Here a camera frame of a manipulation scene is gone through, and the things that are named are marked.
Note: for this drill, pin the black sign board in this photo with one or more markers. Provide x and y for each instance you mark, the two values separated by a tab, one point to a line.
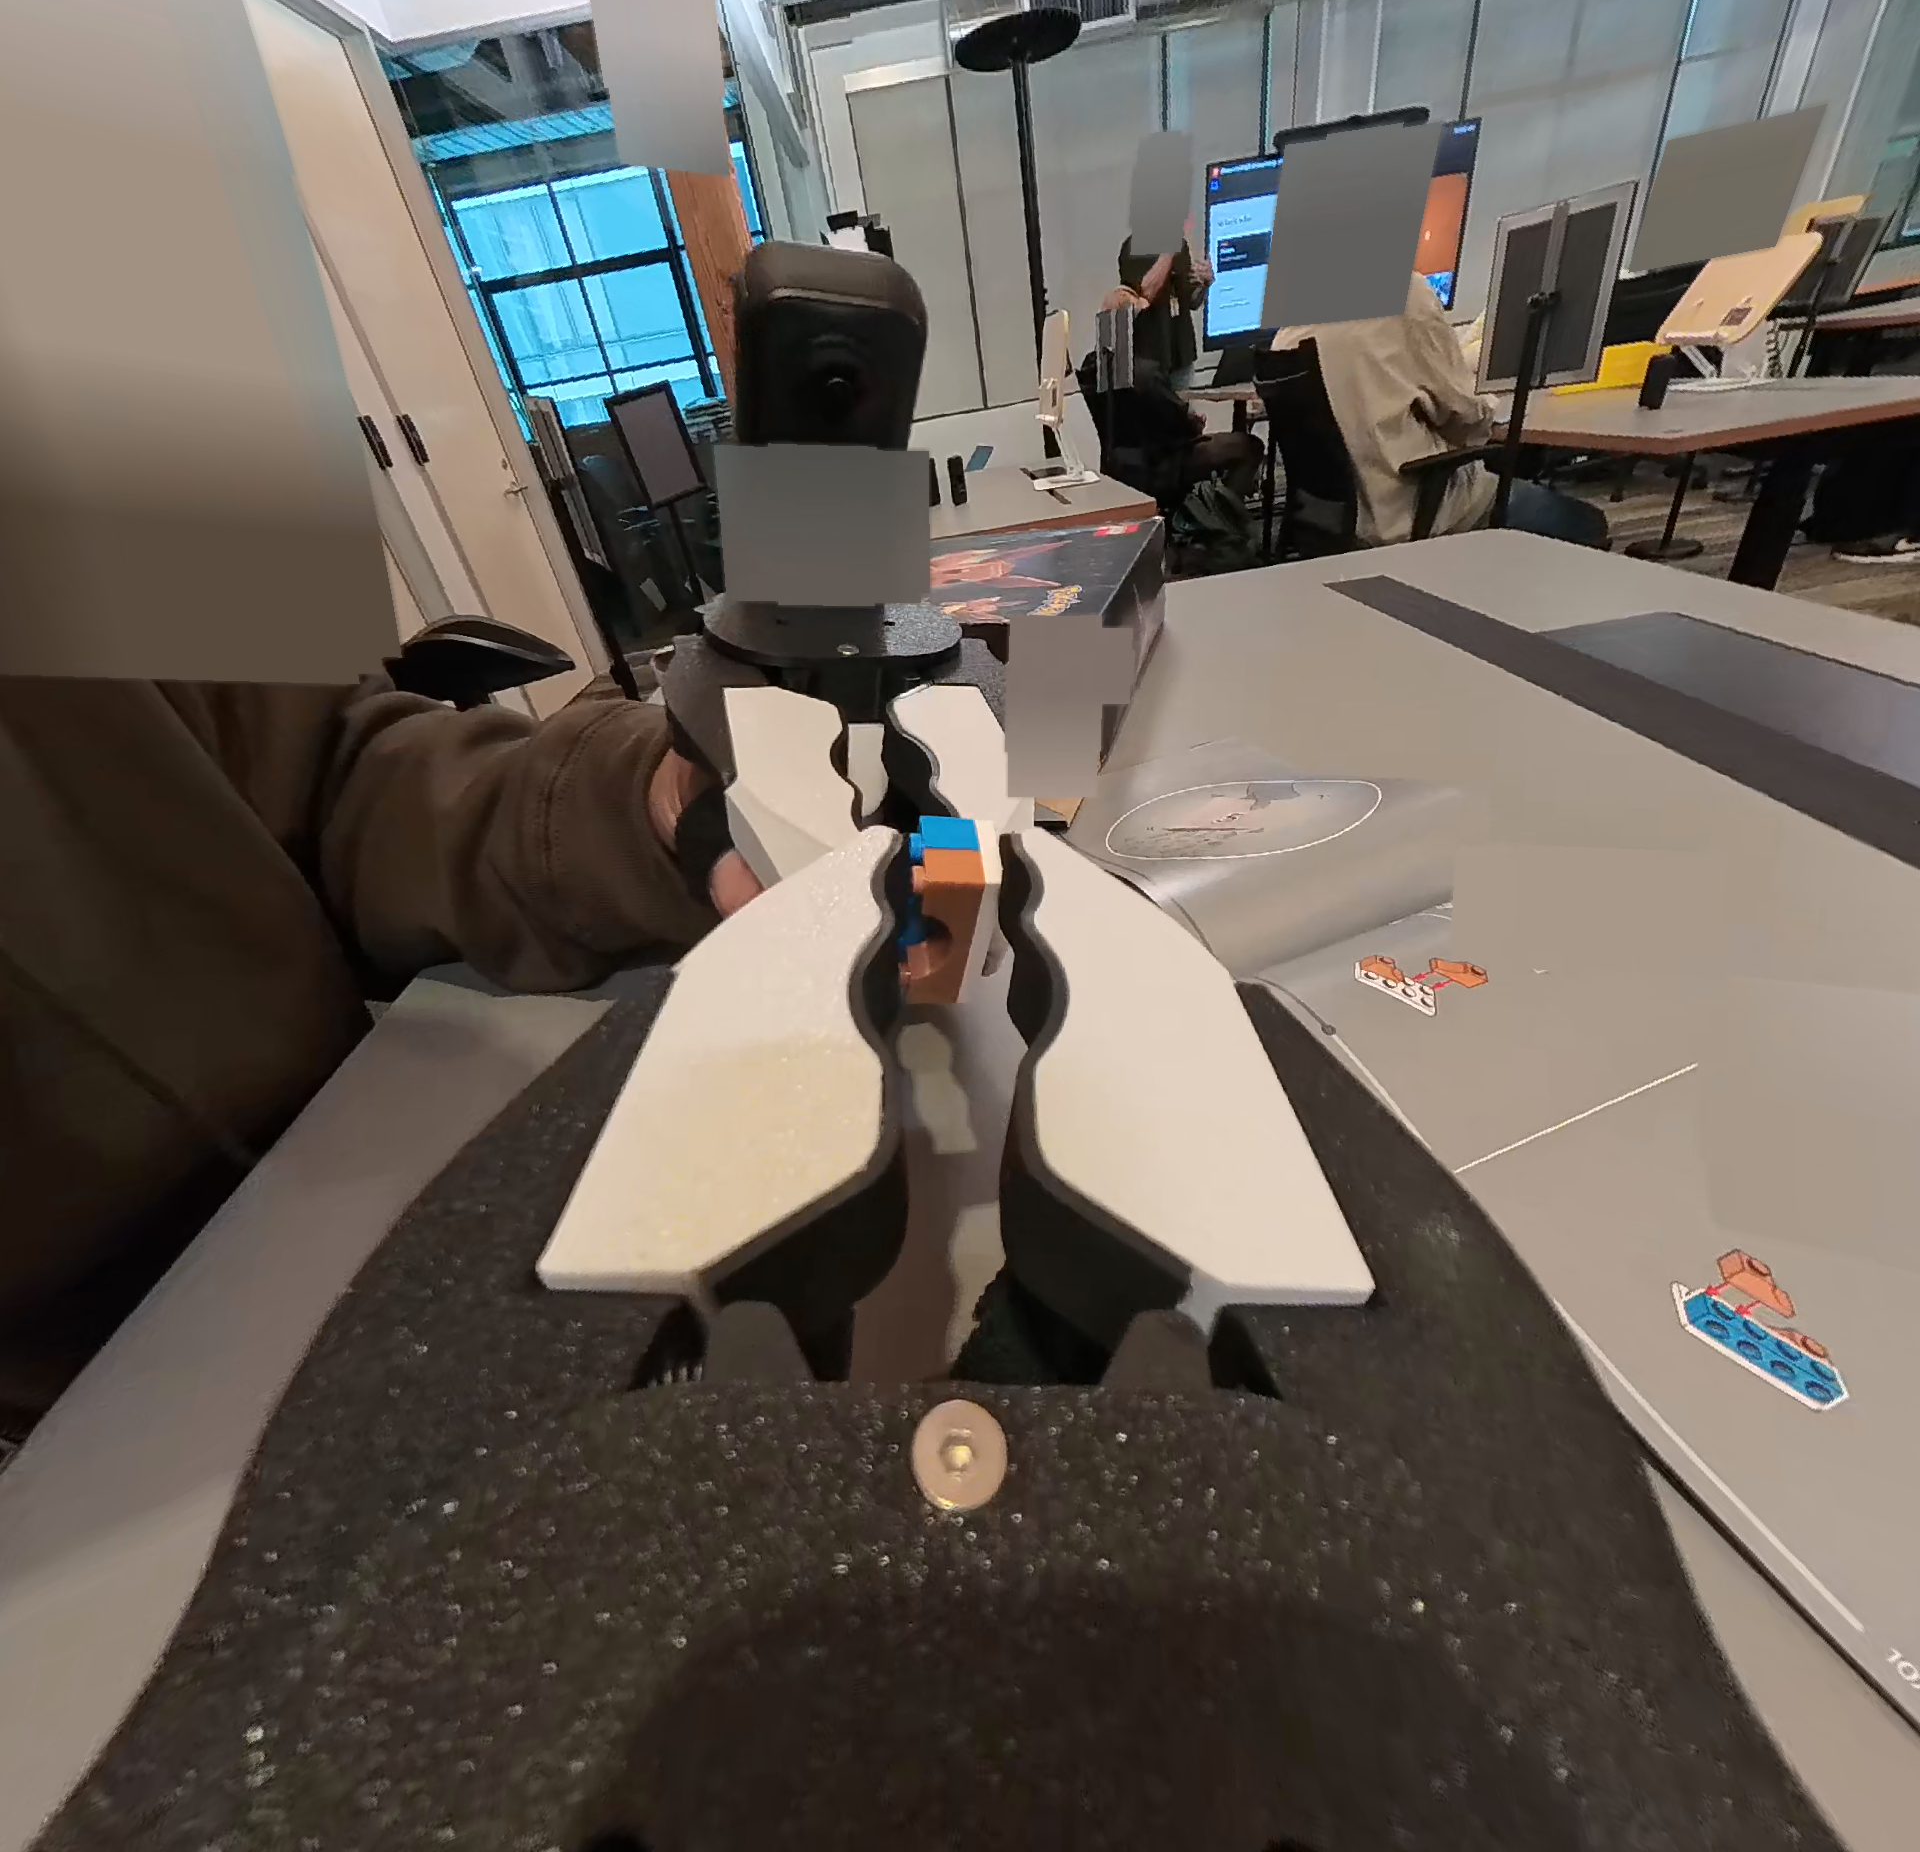
655	442

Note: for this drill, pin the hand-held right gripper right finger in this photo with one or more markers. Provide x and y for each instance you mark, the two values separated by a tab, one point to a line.
1193	1116

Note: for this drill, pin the grey instruction booklet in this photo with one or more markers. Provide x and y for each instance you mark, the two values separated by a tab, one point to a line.
1575	1104

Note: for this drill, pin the glass window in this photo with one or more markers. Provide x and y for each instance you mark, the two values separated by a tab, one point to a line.
585	277

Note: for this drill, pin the person's left hand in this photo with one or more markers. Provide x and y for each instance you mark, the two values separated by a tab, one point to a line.
732	884

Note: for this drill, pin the small white brick plate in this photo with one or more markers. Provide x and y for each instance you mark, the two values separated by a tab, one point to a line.
992	923

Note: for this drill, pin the black chair armrest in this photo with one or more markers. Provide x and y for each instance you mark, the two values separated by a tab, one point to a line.
472	654

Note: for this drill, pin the blue brick plate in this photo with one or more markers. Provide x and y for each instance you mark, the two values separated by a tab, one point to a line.
948	835

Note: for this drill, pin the grey table with wooden edge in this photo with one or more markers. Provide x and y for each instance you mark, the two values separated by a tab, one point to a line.
1725	413

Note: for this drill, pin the wooden tablet holder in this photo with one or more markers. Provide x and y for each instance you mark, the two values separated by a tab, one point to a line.
1740	292

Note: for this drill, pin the grey tablet on stand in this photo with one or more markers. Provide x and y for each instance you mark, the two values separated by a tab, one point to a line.
1562	292

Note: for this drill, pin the yellow box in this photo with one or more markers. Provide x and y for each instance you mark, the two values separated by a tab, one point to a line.
1624	367

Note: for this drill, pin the computer monitor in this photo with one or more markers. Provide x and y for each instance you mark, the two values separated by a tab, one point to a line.
1238	269

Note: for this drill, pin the person's dark brown jacket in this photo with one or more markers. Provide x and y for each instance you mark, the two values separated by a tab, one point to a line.
150	981

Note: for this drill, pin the grey desk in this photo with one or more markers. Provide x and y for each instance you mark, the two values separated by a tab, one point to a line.
1351	654

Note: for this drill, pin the white cabinet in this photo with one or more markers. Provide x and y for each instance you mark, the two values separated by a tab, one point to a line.
435	382

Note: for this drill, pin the black floor lamp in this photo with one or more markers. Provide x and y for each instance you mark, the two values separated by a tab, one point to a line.
1027	158

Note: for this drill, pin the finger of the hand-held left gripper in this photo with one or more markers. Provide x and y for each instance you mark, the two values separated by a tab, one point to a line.
781	787
959	758

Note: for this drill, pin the colourful cardboard box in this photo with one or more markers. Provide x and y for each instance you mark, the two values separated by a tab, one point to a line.
1051	570

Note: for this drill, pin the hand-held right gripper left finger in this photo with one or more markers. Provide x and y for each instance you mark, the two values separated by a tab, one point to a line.
707	1116

